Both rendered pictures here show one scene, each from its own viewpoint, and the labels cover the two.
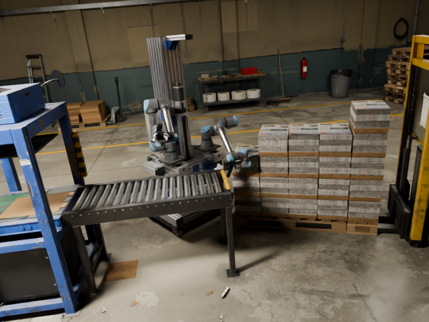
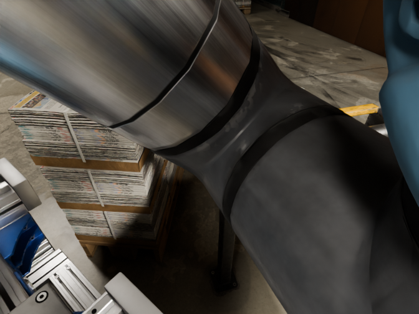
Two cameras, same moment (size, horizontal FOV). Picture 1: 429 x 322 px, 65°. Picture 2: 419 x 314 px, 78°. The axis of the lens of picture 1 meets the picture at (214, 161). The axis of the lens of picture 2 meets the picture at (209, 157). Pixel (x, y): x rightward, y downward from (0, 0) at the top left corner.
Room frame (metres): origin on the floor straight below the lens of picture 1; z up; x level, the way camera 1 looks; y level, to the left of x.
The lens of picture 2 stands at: (3.15, 0.51, 1.20)
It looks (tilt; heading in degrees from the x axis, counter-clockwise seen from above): 39 degrees down; 259
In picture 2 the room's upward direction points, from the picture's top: straight up
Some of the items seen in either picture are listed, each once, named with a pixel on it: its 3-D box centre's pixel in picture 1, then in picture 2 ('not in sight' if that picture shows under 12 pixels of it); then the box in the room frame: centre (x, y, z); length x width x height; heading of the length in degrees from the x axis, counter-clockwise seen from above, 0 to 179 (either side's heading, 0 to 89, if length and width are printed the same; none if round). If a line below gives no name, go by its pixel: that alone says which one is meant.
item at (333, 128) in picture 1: (334, 128); not in sight; (3.15, -1.19, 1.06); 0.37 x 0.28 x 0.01; 164
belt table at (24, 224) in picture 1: (30, 208); not in sight; (2.59, 1.59, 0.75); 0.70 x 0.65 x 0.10; 95
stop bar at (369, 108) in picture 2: (225, 179); (314, 117); (2.71, -0.08, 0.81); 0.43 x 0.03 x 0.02; 5
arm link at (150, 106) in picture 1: (154, 126); not in sight; (3.33, 0.58, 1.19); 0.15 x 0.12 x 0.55; 104
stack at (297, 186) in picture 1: (289, 186); (143, 126); (3.27, -0.78, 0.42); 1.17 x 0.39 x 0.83; 74
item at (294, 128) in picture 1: (304, 128); not in sight; (3.22, -0.92, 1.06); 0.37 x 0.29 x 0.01; 164
